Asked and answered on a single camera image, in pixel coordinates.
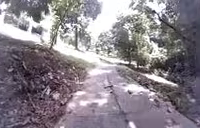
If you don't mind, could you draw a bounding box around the wood of trees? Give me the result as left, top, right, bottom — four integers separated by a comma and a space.
0, 0, 200, 101

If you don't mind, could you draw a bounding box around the grey concrete slab path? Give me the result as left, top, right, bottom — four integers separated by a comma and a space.
56, 64, 200, 128

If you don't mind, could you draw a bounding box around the leaf-strewn earth verge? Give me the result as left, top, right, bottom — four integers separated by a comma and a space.
116, 64, 200, 128

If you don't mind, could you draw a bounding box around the leaf-covered earth slope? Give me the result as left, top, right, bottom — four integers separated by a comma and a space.
0, 29, 93, 128

